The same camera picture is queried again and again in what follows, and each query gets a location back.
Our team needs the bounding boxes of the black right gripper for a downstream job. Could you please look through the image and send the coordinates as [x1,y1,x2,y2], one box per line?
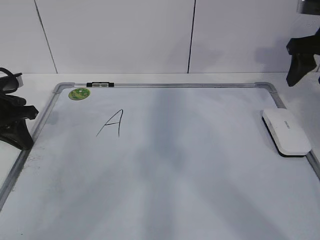
[286,35,320,87]

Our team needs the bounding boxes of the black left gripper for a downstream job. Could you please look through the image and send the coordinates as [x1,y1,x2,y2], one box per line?
[0,94,39,150]

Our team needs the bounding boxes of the white whiteboard eraser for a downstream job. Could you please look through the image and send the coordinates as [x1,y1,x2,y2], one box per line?
[261,108,312,157]

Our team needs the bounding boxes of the round green magnet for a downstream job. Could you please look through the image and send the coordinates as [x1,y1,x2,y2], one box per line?
[68,88,91,101]

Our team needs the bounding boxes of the black and silver board clip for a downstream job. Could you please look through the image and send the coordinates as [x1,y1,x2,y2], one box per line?
[86,81,115,88]

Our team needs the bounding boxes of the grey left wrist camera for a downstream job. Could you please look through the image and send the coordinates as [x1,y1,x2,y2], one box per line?
[0,72,24,94]

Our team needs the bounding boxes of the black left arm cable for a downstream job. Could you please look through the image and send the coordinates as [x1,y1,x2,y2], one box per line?
[0,67,16,81]

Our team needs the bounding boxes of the white whiteboard with grey frame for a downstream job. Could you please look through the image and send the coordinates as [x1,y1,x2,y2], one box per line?
[0,82,320,240]

